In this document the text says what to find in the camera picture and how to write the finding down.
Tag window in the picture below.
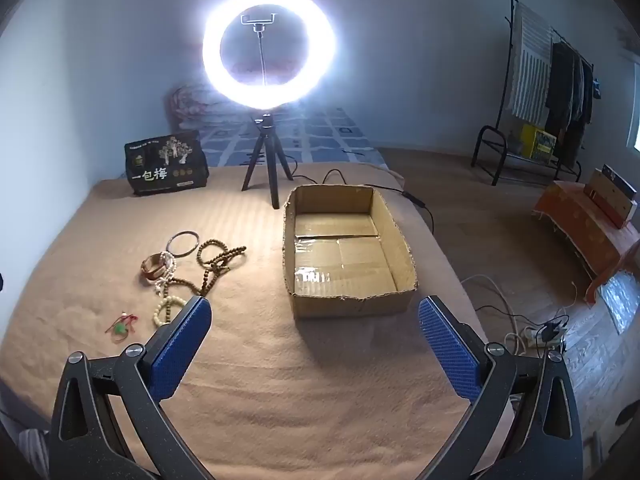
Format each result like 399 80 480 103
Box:
631 60 640 153

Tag white power strip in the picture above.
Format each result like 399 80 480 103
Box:
520 322 566 348

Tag yellow box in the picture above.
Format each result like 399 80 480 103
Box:
520 124 558 163

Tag striped towel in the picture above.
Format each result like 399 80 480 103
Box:
505 2 553 123

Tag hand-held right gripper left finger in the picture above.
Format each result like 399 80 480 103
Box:
49 295 213 480

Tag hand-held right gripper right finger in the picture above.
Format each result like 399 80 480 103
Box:
417 296 585 480

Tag white ring light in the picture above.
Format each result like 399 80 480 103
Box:
202 0 341 111

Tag brown bead necklace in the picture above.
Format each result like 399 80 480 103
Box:
167 240 248 297

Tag phone holder clamp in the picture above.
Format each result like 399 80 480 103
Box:
241 10 277 86

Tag black tripod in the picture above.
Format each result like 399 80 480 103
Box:
241 110 296 210

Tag orange low cabinet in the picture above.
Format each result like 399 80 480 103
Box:
532 180 640 306

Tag black power cable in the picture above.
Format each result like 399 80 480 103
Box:
290 169 436 233

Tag white cable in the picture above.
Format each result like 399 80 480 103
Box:
460 275 531 356

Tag blue patterned bedsheet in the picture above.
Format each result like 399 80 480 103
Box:
197 107 388 171

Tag white bead necklace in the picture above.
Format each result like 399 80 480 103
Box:
154 251 180 297

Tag black printed box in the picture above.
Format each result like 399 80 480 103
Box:
124 130 210 197

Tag cream bead bracelet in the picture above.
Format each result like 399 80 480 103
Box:
152 296 188 331

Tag folded floral quilt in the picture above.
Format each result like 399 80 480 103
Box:
165 85 236 133

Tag dark hanging clothes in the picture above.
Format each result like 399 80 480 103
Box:
544 41 596 161

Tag red string charm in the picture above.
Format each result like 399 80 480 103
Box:
105 311 140 345

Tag long cardboard box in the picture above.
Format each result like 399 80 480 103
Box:
584 164 638 231

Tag black clothes rack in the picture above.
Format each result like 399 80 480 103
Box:
471 0 598 187

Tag thin metal bangle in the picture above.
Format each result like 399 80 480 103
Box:
166 231 200 257

